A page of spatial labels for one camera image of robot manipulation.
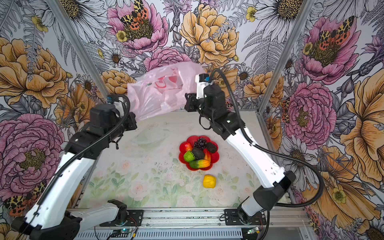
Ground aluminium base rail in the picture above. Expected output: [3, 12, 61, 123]
[76, 207, 317, 240]

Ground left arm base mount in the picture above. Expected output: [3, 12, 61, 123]
[100, 210, 144, 227]

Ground dark brown toy avocado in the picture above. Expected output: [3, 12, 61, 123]
[192, 148, 205, 160]

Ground red toy apple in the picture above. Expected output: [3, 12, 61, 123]
[179, 142, 193, 153]

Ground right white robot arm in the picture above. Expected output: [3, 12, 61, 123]
[185, 85, 296, 224]

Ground green yellow toy mango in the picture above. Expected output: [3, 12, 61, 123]
[189, 159, 211, 169]

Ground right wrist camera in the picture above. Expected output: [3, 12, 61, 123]
[195, 74, 210, 100]

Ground pink plastic bag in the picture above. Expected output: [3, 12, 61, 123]
[127, 62, 205, 122]

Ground dark purple toy grapes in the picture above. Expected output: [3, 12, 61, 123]
[194, 138, 207, 150]

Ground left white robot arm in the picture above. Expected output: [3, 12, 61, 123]
[11, 96, 137, 240]

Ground green toy lime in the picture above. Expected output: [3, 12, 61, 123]
[183, 151, 196, 163]

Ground red flower-shaped plate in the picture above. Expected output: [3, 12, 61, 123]
[179, 136, 220, 171]

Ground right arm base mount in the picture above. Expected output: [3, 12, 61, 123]
[220, 209, 267, 226]

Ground green circuit board right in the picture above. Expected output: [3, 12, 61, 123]
[247, 227, 260, 235]

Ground yellow toy fruit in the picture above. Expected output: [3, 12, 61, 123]
[203, 175, 217, 189]

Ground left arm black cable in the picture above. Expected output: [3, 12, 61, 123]
[17, 94, 132, 238]

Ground orange red toy fruit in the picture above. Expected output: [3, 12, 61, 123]
[203, 149, 212, 162]

